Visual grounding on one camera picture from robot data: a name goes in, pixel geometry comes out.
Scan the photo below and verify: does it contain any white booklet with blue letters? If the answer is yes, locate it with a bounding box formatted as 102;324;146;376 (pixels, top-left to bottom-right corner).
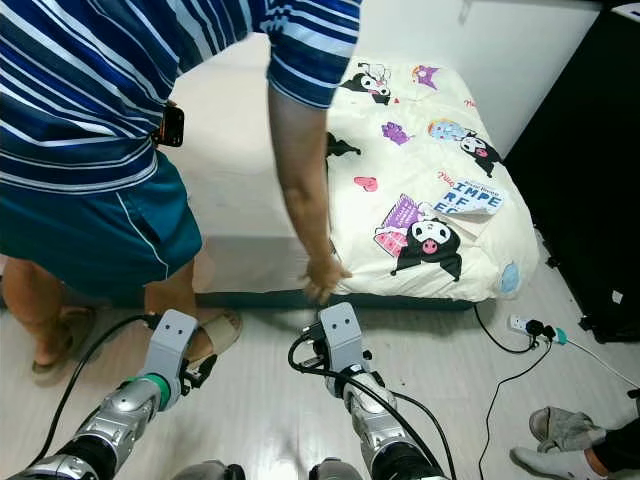
440;177;508;221

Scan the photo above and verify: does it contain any person's right hand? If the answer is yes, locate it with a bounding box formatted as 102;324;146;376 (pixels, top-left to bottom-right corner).
302;255;353;306

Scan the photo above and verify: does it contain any grey robot left leg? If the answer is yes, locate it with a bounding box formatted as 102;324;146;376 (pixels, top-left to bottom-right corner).
175;461;246;480

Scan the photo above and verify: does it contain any grey robot leg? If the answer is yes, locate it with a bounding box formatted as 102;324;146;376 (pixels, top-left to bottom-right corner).
175;461;246;480
308;458;364;480

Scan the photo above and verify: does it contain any grey robot right leg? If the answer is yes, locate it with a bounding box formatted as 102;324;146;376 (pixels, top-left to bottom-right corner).
308;458;364;480

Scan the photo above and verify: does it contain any white bed mattress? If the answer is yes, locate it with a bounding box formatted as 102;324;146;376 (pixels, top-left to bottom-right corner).
160;35;346;296

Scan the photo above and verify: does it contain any cream cartoon print quilt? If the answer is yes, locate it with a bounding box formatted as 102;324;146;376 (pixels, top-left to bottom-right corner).
320;58;541;303

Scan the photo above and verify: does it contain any small black device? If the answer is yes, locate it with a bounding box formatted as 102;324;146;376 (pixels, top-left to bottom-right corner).
155;103;187;149

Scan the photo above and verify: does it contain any person's leg in white sock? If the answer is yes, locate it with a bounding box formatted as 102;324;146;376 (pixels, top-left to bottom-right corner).
510;418;640;480

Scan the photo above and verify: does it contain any crumpled grey sock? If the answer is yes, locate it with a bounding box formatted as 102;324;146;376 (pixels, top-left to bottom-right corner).
528;405;609;453

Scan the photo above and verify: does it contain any person in striped polo shirt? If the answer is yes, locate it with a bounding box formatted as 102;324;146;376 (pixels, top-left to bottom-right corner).
0;0;363;379

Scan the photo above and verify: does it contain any black wardrobe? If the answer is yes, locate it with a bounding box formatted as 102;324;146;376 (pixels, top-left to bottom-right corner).
503;5;640;343

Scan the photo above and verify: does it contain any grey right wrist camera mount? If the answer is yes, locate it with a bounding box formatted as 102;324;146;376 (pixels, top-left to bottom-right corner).
317;303;366;373

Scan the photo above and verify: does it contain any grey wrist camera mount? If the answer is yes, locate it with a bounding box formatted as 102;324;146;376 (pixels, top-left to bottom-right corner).
145;308;199;386
317;303;366;373

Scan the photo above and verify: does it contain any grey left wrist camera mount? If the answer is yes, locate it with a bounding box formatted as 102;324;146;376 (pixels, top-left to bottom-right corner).
145;308;199;386

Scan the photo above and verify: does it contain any black power cable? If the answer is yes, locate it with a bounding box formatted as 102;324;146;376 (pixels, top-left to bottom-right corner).
478;345;556;456
473;305;541;354

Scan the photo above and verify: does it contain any thin white cable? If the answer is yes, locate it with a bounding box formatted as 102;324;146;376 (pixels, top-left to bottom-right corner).
568;340;640;389

